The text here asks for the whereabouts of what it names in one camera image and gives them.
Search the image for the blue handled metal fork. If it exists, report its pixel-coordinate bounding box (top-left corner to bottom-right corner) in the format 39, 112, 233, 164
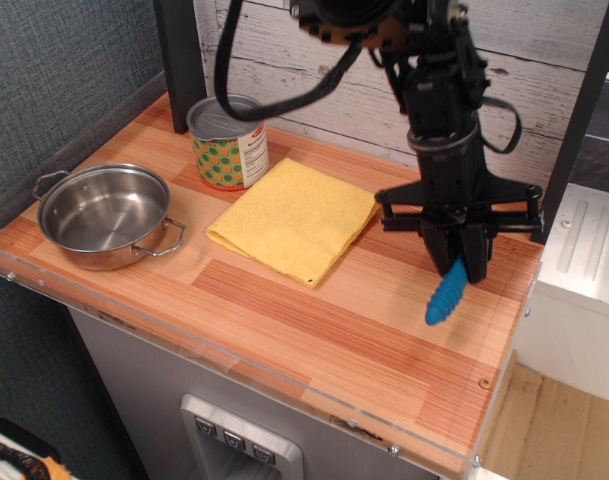
425, 256, 468, 326

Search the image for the dark left vertical post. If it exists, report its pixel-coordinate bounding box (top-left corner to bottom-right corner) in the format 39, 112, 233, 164
153, 0, 207, 134

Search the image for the dark right vertical post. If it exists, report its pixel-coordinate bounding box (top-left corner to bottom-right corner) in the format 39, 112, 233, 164
530, 2, 609, 245

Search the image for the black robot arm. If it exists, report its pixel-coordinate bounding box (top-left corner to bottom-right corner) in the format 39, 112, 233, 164
290, 1, 543, 283

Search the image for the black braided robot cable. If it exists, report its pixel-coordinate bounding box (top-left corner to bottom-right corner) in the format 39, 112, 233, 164
213, 0, 524, 156

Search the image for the clear acrylic table edge guard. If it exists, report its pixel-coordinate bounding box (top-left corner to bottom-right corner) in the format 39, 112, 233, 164
0, 232, 542, 478

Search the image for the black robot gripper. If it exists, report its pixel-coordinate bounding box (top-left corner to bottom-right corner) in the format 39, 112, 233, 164
376, 140, 543, 283

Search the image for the grey toy fridge dispenser panel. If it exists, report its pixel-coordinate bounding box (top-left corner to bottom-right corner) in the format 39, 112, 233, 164
180, 394, 305, 479

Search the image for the stainless steel pot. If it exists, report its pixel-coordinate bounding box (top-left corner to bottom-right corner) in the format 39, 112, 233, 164
33, 164, 186, 271

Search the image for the black orange object bottom left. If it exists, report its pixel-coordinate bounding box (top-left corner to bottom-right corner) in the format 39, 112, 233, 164
0, 418, 75, 479

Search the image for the yellow folded cloth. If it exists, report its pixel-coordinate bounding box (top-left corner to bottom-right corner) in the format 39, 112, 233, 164
206, 158, 377, 288

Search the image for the green orange dotted tin can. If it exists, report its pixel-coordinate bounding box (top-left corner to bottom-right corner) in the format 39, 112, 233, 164
186, 97, 269, 191

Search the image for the dark vertical post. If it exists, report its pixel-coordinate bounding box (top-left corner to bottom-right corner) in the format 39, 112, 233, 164
530, 2, 609, 245
153, 0, 207, 134

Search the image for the white toy sink drainboard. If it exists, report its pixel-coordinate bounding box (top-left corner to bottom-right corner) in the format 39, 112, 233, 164
513, 185, 609, 401

